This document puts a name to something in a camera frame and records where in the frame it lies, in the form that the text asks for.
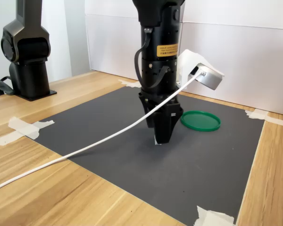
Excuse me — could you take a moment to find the round green lid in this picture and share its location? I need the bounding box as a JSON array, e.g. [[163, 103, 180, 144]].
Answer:
[[180, 110, 221, 133]]

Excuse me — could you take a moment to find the white masking tape patch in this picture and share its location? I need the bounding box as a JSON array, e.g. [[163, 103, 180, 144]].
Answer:
[[244, 108, 283, 129], [118, 79, 142, 89], [193, 205, 235, 226], [0, 116, 55, 147]]

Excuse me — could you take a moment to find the dark grey mat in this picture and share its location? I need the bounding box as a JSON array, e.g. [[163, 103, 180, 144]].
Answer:
[[33, 85, 267, 226]]

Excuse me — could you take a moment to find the white partition panel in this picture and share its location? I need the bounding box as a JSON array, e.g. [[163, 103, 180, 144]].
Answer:
[[179, 0, 283, 117], [84, 0, 142, 83]]

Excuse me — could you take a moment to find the white camera cable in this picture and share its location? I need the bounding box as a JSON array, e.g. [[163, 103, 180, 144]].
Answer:
[[0, 70, 207, 194]]

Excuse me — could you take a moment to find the white grey camera box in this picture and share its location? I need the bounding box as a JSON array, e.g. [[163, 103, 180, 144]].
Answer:
[[177, 48, 225, 91]]

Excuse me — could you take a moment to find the black braided cable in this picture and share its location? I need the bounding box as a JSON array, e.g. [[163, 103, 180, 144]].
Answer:
[[0, 75, 15, 97]]

